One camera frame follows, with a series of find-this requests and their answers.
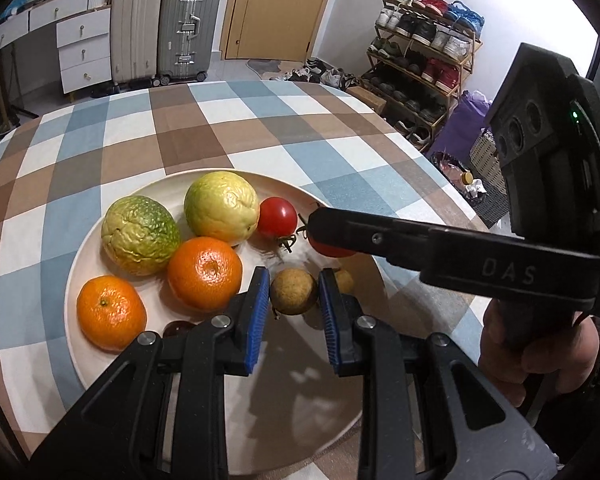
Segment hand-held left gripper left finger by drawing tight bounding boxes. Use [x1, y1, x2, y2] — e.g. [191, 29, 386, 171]
[30, 266, 272, 480]

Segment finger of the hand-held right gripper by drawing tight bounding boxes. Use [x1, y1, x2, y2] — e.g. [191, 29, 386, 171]
[305, 207, 431, 271]

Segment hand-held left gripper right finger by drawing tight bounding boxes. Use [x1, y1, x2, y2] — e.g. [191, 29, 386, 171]
[317, 269, 561, 480]

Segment red cherry tomato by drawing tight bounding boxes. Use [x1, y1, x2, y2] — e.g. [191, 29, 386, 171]
[307, 240, 358, 259]
[256, 196, 299, 241]

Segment brown longan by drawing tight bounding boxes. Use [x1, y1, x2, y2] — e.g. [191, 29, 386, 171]
[270, 267, 320, 316]
[332, 268, 356, 295]

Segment large orange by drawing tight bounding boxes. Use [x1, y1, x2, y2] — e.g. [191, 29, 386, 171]
[167, 236, 244, 312]

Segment cream round plate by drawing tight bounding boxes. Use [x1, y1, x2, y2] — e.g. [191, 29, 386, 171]
[64, 167, 406, 477]

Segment small orange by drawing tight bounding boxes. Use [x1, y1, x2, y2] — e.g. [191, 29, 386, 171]
[76, 275, 148, 352]

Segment person's right forearm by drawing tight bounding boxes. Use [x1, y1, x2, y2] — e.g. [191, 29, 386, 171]
[525, 317, 600, 466]

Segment person's right hand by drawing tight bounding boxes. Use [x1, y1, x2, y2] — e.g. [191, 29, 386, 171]
[477, 302, 600, 408]

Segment woven basket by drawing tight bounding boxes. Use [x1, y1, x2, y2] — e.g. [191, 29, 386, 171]
[467, 127, 511, 228]

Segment dark red cherry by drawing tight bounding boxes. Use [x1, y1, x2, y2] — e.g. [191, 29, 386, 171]
[162, 320, 196, 338]

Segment purple bag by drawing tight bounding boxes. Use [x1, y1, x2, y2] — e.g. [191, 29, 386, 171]
[427, 90, 493, 161]

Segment yellow green guava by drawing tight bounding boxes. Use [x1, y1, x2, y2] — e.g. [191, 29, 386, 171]
[183, 171, 261, 247]

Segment brown cardboard box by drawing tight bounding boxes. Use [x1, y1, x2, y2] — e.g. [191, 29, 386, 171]
[346, 85, 388, 113]

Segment green yellow wrinkled citrus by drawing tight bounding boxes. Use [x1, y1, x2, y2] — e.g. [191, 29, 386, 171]
[101, 196, 182, 277]

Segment pile of shoes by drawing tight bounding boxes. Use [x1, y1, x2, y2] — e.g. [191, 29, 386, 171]
[270, 57, 361, 92]

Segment wooden shoe rack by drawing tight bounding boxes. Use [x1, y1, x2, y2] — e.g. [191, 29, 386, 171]
[360, 0, 483, 153]

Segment grey door mat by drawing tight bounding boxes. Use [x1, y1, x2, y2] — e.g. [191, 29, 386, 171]
[245, 58, 283, 77]

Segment wooden door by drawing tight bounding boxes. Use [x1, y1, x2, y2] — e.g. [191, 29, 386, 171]
[219, 0, 342, 62]

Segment silver suitcase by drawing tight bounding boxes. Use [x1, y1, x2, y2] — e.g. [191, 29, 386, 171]
[156, 0, 224, 86]

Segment cream suitcase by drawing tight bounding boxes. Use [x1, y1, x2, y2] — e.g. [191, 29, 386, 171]
[109, 0, 165, 86]

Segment white desk with drawers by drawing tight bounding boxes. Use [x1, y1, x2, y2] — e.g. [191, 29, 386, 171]
[0, 0, 113, 96]

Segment blue plastic bag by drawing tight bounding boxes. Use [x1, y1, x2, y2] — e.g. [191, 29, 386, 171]
[2, 0, 38, 16]

